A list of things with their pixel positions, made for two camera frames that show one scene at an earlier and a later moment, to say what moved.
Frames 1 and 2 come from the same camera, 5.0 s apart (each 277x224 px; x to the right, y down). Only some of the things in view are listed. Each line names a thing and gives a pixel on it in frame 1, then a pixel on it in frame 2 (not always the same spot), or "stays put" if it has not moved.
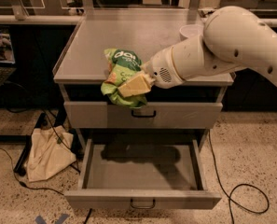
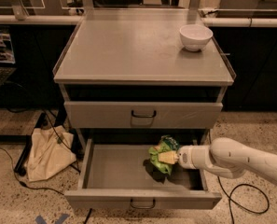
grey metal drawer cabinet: x=182 y=114 stays put
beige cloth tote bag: x=50 y=150 stays put
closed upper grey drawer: x=154 y=115 stays put
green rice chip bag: x=122 y=64 -> x=166 y=145
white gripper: x=161 y=68 -> x=186 y=158
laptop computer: x=1 y=59 stays put
